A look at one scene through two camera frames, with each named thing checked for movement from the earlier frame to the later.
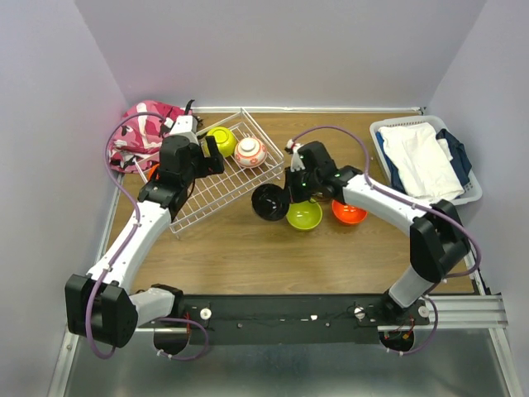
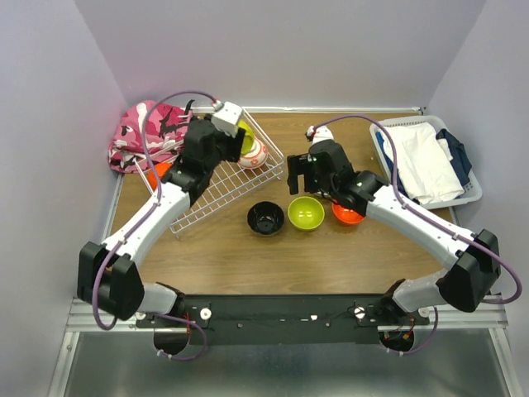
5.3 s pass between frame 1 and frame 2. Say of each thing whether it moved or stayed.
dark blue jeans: stayed
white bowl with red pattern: stayed
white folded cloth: stayed
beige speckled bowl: moved
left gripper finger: moved
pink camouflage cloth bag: stayed
